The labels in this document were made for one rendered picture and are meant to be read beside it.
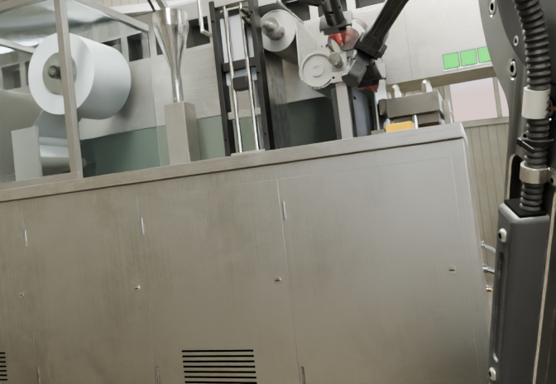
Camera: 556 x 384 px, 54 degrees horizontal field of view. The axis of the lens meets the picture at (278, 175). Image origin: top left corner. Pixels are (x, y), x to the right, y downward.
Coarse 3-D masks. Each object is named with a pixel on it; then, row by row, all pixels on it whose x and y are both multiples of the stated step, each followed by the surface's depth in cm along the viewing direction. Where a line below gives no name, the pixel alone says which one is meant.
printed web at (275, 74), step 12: (288, 12) 187; (300, 24) 193; (300, 36) 189; (312, 36) 204; (264, 48) 196; (300, 48) 188; (312, 48) 202; (276, 60) 207; (300, 60) 187; (276, 72) 205; (276, 84) 203; (276, 96) 202; (276, 108) 200; (276, 120) 199; (288, 120) 211; (276, 132) 197; (288, 132) 209; (276, 144) 196; (288, 144) 208
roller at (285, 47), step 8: (272, 16) 189; (280, 16) 188; (288, 16) 187; (288, 24) 187; (288, 32) 187; (264, 40) 190; (272, 40) 189; (280, 40) 188; (288, 40) 187; (272, 48) 189; (280, 48) 188; (288, 48) 189; (296, 48) 193; (280, 56) 198; (288, 56) 197; (296, 56) 200; (296, 64) 210
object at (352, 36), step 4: (348, 28) 177; (352, 28) 177; (348, 32) 177; (352, 32) 176; (356, 32) 176; (340, 36) 178; (348, 36) 177; (352, 36) 176; (356, 36) 176; (348, 40) 177; (352, 40) 176; (356, 40) 176; (348, 44) 177; (352, 44) 176; (344, 48) 177; (348, 48) 177; (352, 48) 177
